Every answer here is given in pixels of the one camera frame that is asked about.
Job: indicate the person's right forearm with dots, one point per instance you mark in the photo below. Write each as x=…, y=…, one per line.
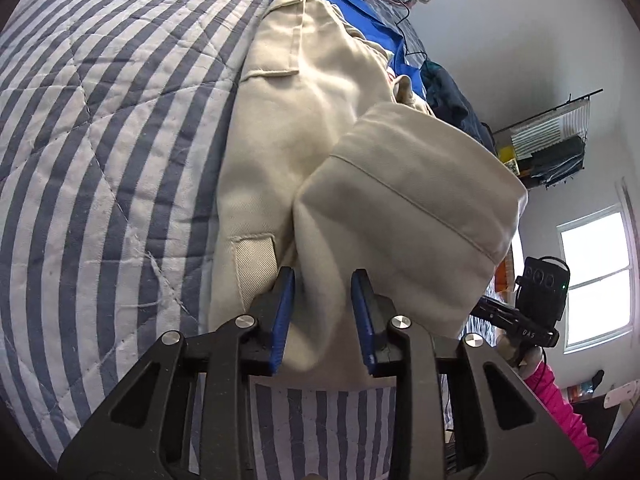
x=555, y=410

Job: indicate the beige and blue work jacket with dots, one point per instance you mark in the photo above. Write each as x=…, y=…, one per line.
x=300, y=160

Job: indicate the black metal clothes rack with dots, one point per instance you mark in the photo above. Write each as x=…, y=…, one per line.
x=584, y=125

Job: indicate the bed with striped sheet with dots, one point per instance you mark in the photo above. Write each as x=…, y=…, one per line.
x=100, y=160

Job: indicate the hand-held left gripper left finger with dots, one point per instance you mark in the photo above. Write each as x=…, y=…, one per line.
x=282, y=320

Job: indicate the dark hanging clothes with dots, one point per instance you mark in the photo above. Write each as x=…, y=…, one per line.
x=555, y=160

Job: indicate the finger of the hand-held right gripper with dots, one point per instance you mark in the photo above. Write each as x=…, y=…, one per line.
x=495, y=310

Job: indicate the orange box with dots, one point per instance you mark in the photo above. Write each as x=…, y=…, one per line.
x=504, y=275

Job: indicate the person's right hand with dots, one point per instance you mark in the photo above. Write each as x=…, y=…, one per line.
x=520, y=355

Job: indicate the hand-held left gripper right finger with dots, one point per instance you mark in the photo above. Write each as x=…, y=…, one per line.
x=362, y=325

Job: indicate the window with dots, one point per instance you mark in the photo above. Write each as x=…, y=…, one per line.
x=595, y=250

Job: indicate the striped hanging towel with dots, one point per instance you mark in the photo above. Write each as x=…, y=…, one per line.
x=545, y=132

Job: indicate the dark folded clothes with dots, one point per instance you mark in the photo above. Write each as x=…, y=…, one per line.
x=450, y=100

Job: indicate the yellow box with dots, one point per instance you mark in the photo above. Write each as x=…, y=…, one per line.
x=506, y=152

